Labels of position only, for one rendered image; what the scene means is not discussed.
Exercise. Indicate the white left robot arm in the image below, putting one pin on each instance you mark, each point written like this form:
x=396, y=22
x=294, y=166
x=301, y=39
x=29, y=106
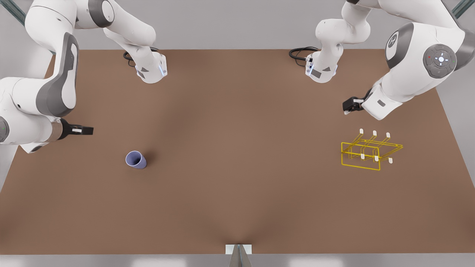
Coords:
x=408, y=74

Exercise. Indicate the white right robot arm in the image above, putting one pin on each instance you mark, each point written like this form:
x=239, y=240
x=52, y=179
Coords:
x=55, y=92

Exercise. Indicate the blue-purple cup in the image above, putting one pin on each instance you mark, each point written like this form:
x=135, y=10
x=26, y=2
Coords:
x=138, y=161

